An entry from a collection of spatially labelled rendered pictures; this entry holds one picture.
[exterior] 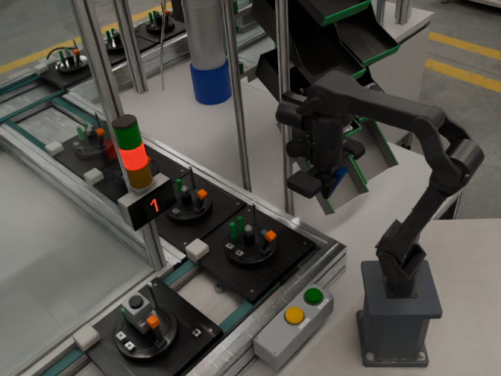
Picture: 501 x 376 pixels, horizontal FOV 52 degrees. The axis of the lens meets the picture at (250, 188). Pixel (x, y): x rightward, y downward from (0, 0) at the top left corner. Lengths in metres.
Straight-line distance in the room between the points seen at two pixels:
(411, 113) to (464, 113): 2.89
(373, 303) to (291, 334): 0.20
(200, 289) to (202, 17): 1.05
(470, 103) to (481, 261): 2.44
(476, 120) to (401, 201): 2.10
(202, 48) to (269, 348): 1.23
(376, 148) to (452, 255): 0.36
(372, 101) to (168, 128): 1.26
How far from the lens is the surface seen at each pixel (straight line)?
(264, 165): 1.76
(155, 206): 1.15
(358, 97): 0.89
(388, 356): 1.24
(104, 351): 1.22
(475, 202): 3.02
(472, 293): 1.43
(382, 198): 1.64
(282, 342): 1.17
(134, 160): 1.06
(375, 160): 1.52
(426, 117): 0.84
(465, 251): 1.53
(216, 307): 1.29
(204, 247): 1.32
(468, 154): 0.87
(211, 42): 2.01
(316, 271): 1.28
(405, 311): 1.11
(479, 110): 3.80
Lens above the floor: 1.94
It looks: 40 degrees down
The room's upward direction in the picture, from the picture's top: 6 degrees counter-clockwise
